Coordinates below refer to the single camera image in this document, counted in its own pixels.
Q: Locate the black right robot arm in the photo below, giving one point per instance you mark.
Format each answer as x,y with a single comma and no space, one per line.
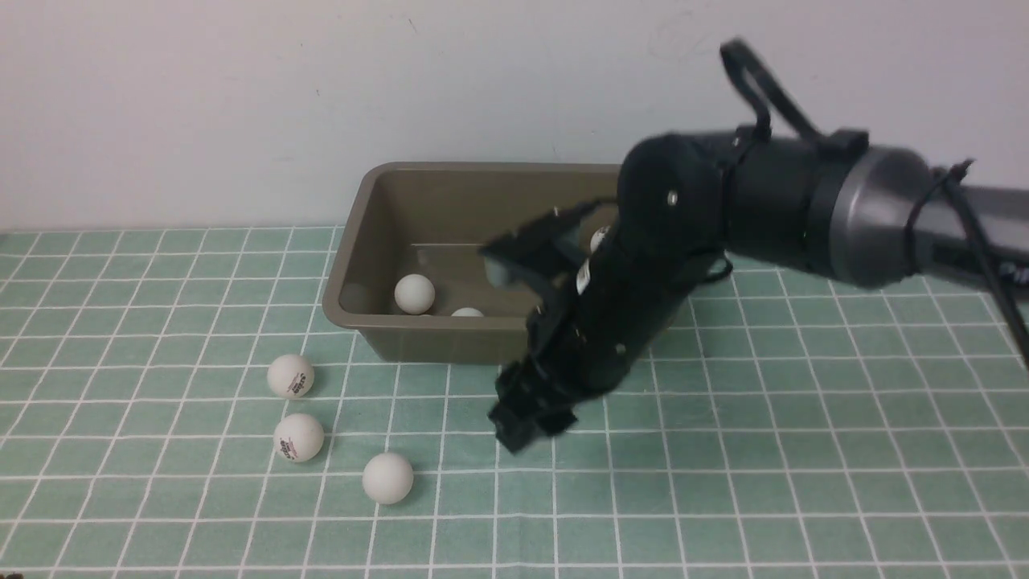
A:
834,207

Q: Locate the green checkered tablecloth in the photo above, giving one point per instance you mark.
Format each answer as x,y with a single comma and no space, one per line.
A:
784,427

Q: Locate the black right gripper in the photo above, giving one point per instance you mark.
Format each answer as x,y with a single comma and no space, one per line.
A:
582,345

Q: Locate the plain white ping-pong ball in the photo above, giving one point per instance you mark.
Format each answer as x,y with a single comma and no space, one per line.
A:
388,478

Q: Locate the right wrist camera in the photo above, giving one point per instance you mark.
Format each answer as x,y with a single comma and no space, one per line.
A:
540,250

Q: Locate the white printed ping-pong ball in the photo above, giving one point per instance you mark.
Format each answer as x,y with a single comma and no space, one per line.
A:
299,437
597,238
290,376

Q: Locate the olive green plastic bin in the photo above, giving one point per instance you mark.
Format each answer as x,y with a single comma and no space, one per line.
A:
430,218

